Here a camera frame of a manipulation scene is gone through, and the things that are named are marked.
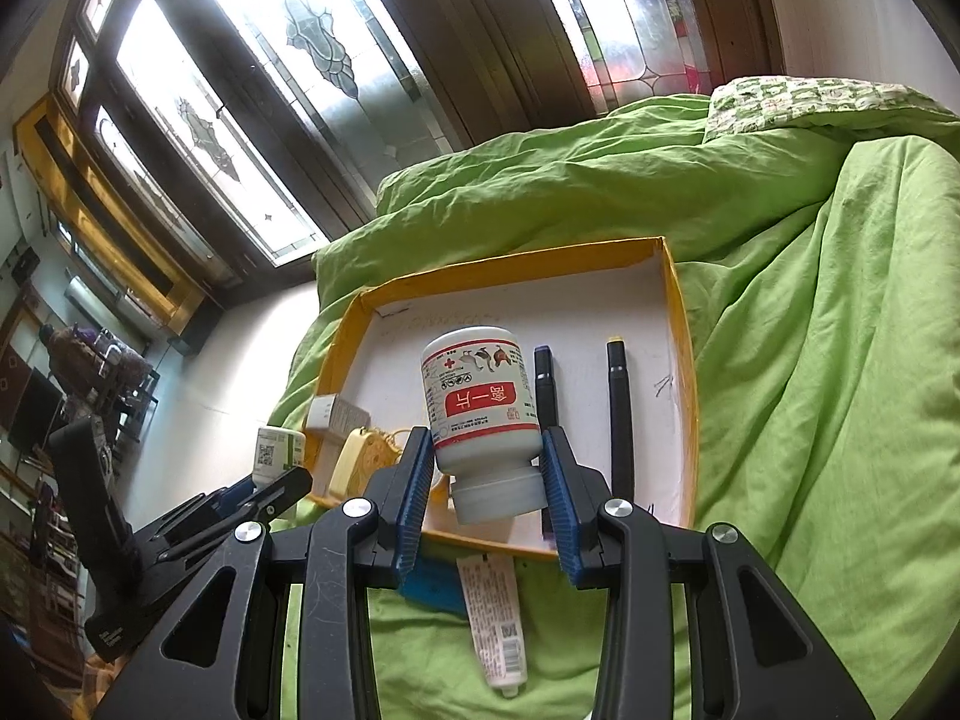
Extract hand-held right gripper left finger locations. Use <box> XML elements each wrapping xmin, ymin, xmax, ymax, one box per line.
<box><xmin>94</xmin><ymin>427</ymin><xmax>436</xmax><ymax>720</ymax></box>

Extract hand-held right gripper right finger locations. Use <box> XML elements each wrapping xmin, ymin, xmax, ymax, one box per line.
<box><xmin>540</xmin><ymin>427</ymin><xmax>875</xmax><ymax>720</ymax></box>

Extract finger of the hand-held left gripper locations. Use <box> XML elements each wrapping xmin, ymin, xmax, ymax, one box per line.
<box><xmin>154</xmin><ymin>469</ymin><xmax>313</xmax><ymax>562</ymax></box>
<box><xmin>191</xmin><ymin>476</ymin><xmax>262</xmax><ymax>515</ymax></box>

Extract white bottle green label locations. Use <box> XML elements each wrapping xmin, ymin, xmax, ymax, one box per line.
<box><xmin>251</xmin><ymin>426</ymin><xmax>307</xmax><ymax>488</ymax></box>

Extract yellow soap case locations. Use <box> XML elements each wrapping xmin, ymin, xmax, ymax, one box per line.
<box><xmin>330</xmin><ymin>426</ymin><xmax>413</xmax><ymax>500</ymax></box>

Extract small grey white box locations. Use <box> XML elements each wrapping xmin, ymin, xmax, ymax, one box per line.
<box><xmin>304</xmin><ymin>394</ymin><xmax>372</xmax><ymax>437</ymax></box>

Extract black marker yellow cap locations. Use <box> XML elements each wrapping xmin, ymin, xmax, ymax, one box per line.
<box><xmin>605</xmin><ymin>337</ymin><xmax>637</xmax><ymax>500</ymax></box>

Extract white bottle red label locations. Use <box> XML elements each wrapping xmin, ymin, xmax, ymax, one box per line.
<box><xmin>420</xmin><ymin>326</ymin><xmax>546</xmax><ymax>527</ymax></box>

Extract black marker purple cap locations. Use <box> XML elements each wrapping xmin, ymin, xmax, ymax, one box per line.
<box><xmin>532</xmin><ymin>345</ymin><xmax>562</xmax><ymax>432</ymax></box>

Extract yellow cardboard tray box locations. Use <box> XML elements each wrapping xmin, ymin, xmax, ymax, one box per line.
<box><xmin>307</xmin><ymin>236</ymin><xmax>700</xmax><ymax>563</ymax></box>

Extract blue white medicine box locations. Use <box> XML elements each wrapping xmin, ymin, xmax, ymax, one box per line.
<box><xmin>405</xmin><ymin>559</ymin><xmax>467</xmax><ymax>620</ymax></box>

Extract white ointment tube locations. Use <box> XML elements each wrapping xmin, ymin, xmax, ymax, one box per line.
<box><xmin>457</xmin><ymin>553</ymin><xmax>526</xmax><ymax>697</ymax></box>

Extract white air conditioner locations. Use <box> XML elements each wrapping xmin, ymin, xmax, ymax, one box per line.
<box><xmin>64</xmin><ymin>275</ymin><xmax>127</xmax><ymax>322</ymax></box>

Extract green blanket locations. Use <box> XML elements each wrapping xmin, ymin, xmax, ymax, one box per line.
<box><xmin>266</xmin><ymin>75</ymin><xmax>960</xmax><ymax>720</ymax></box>

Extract stained glass door panel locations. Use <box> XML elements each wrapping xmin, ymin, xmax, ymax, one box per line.
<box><xmin>112</xmin><ymin>0</ymin><xmax>323</xmax><ymax>260</ymax></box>
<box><xmin>525</xmin><ymin>0</ymin><xmax>725</xmax><ymax>115</ymax></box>
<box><xmin>178</xmin><ymin>0</ymin><xmax>455</xmax><ymax>166</ymax></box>

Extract green patterned pillow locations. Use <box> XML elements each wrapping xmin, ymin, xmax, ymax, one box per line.
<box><xmin>705</xmin><ymin>76</ymin><xmax>935</xmax><ymax>142</ymax></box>

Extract yellow door frame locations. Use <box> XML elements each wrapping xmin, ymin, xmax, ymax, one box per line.
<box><xmin>13</xmin><ymin>94</ymin><xmax>205</xmax><ymax>332</ymax></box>

